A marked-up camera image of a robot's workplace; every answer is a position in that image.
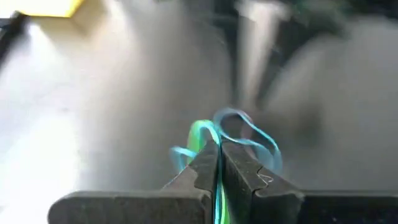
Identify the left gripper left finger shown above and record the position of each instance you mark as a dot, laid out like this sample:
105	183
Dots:
124	208

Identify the teal rubber band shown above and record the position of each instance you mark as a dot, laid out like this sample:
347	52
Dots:
270	155

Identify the yellow plastic basket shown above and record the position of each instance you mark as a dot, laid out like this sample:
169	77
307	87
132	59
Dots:
49	7

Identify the green rubber band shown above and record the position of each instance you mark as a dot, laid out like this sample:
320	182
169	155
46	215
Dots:
196	137

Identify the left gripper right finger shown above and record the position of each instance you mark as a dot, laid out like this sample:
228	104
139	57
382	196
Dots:
311	208

